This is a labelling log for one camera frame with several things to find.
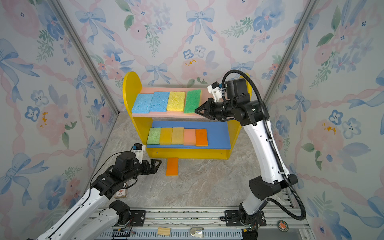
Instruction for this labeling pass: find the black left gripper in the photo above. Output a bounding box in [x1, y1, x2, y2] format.
[123, 158, 162, 184]

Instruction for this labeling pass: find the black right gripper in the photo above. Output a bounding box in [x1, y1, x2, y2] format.
[195, 100, 237, 122]

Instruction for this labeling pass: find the dark green sponge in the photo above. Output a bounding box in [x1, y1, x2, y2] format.
[184, 90, 202, 114]

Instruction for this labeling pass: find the orange sponge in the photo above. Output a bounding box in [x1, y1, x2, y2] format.
[166, 158, 179, 177]
[196, 129, 208, 147]

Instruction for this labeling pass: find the light green sponge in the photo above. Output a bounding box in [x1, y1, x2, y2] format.
[147, 128, 162, 145]

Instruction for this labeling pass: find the pink salmon sponge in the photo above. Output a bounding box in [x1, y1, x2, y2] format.
[183, 129, 196, 146]

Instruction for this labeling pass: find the bright yellow sponge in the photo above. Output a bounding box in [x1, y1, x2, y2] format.
[159, 128, 173, 146]

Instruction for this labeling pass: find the pale yellow sponge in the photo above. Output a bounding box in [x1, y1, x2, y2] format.
[171, 127, 184, 145]

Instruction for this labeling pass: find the blue sponge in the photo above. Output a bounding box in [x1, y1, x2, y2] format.
[132, 94, 154, 114]
[150, 92, 170, 113]

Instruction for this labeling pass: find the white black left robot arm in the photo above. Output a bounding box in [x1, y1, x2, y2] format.
[38, 151, 162, 240]

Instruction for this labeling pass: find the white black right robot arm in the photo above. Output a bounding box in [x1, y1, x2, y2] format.
[195, 79, 298, 226]

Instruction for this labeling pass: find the yellow pink blue wooden shelf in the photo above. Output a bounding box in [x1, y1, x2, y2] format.
[123, 72, 241, 160]

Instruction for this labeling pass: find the small printed card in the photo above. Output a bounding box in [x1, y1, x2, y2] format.
[115, 189, 127, 199]

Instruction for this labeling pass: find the small wooden block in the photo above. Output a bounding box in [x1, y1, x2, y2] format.
[157, 227, 171, 237]

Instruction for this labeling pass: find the round red green sticker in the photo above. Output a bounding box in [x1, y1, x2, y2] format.
[277, 220, 289, 232]

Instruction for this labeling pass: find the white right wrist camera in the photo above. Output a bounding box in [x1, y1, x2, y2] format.
[207, 82, 227, 103]

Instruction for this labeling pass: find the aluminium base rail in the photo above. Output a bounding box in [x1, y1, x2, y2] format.
[86, 206, 315, 240]

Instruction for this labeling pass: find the black corrugated cable conduit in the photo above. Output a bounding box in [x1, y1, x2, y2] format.
[221, 69, 307, 221]

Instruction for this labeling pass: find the aluminium corner post right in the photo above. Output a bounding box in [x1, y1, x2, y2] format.
[263, 0, 319, 105]

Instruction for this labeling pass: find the aluminium corner post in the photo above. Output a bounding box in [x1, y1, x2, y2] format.
[48, 0, 120, 115]
[263, 0, 319, 105]

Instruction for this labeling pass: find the aluminium corner post left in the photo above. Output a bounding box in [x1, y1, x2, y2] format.
[48, 0, 120, 115]

